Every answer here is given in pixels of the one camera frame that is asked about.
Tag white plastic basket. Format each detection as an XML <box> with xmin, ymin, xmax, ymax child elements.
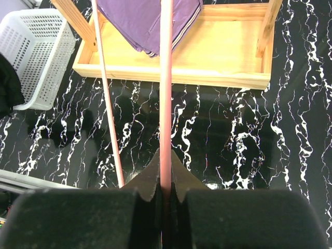
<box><xmin>1</xmin><ymin>8</ymin><xmax>76</xmax><ymax>110</ymax></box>

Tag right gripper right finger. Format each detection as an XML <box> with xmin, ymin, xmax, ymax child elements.
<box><xmin>171</xmin><ymin>153</ymin><xmax>329</xmax><ymax>248</ymax></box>

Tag wooden clothes rack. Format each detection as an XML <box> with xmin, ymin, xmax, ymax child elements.
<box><xmin>53</xmin><ymin>1</ymin><xmax>281</xmax><ymax>90</ymax></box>

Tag black trousers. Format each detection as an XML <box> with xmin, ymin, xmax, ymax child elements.
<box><xmin>1</xmin><ymin>54</ymin><xmax>25</xmax><ymax>119</ymax></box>

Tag purple trousers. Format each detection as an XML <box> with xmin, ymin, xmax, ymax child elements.
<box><xmin>97</xmin><ymin>0</ymin><xmax>203</xmax><ymax>58</ymax></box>

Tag aluminium mounting rail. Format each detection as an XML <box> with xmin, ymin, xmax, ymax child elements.
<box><xmin>1</xmin><ymin>170</ymin><xmax>76</xmax><ymax>193</ymax></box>

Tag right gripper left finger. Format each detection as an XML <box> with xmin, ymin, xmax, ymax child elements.
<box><xmin>1</xmin><ymin>151</ymin><xmax>162</xmax><ymax>248</ymax></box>

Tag pink hanger of black trousers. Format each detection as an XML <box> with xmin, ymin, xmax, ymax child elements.
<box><xmin>92</xmin><ymin>1</ymin><xmax>173</xmax><ymax>248</ymax></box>

